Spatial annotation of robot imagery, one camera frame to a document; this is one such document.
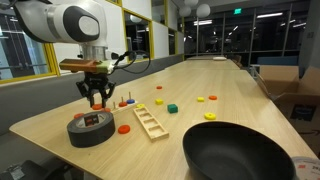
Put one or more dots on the yellow disc with hole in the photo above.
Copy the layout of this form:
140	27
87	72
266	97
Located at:
210	116

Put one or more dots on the cardboard box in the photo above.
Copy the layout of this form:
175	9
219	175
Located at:
298	98

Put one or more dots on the orange disc behind tape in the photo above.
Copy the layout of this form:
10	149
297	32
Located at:
78	115

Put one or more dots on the orange disc beside base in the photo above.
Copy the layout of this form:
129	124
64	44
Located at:
107	109

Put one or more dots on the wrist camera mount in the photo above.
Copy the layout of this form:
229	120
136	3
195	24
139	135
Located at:
92	66

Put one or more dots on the black bowl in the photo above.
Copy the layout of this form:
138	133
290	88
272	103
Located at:
228	151

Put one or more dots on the black tape roll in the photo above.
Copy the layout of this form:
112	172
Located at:
91	129

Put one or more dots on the green cube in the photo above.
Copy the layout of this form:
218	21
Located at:
172	108

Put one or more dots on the orange disc with hole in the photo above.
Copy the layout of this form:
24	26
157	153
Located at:
97	107

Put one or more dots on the orange disc right far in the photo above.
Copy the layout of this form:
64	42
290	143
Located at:
212	97

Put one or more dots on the wooden peg base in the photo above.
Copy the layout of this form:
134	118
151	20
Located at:
117	109

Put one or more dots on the wooden ladder block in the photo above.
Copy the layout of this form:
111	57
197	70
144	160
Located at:
151	125

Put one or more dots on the yellow disc by ladder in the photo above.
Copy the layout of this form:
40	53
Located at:
140	106

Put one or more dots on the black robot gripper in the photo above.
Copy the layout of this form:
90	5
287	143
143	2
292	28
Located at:
99	82

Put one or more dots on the blue disc on peg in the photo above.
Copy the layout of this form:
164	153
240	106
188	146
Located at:
130	101

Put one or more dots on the yellow square block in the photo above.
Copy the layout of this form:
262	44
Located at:
159	101

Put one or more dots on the orange disc on peg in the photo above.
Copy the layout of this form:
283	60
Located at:
122	104

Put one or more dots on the grey bench seat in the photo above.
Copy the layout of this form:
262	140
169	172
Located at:
27	99

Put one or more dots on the small yellow block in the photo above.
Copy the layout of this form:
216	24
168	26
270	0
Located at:
200	99

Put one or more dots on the orange disc near tape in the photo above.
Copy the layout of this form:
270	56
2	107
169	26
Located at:
123	129

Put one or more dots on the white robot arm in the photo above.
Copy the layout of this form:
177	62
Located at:
82	22

